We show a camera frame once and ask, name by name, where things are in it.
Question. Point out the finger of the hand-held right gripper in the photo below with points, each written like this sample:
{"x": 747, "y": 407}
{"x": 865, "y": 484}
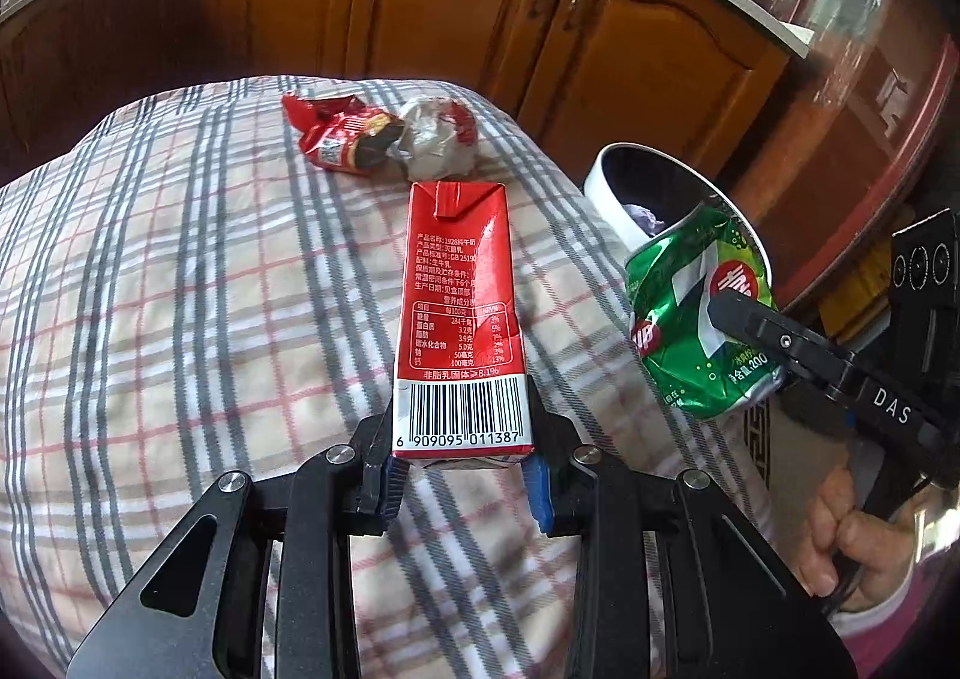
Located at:
{"x": 780, "y": 341}

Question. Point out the white round bin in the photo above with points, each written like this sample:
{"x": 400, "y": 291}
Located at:
{"x": 600, "y": 188}

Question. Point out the red brown snack wrapper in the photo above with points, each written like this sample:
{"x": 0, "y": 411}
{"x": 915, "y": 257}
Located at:
{"x": 330, "y": 139}

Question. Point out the checked tablecloth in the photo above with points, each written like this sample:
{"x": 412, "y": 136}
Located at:
{"x": 187, "y": 311}

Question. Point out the crumpled paper ball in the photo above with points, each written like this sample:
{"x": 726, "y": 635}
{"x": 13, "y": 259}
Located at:
{"x": 641, "y": 218}

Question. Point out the wooden lower cabinets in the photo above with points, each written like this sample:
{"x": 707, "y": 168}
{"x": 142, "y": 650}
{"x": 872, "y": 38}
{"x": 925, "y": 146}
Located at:
{"x": 450, "y": 12}

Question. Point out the red milk carton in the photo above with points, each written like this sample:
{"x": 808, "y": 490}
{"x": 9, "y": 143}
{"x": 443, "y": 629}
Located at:
{"x": 461, "y": 319}

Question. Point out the person's right forearm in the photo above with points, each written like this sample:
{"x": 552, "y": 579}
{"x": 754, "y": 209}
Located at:
{"x": 900, "y": 638}

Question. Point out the crushed green can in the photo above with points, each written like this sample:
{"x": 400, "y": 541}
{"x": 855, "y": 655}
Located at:
{"x": 675, "y": 304}

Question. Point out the crumpled silver wrapper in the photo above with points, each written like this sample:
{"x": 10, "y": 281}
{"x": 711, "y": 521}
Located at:
{"x": 435, "y": 147}

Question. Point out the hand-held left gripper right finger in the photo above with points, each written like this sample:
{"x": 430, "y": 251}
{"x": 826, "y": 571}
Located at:
{"x": 538, "y": 495}

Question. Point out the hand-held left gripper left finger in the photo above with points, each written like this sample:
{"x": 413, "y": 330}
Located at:
{"x": 395, "y": 488}

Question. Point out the person's right hand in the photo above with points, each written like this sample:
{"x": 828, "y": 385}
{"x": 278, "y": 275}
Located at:
{"x": 832, "y": 544}

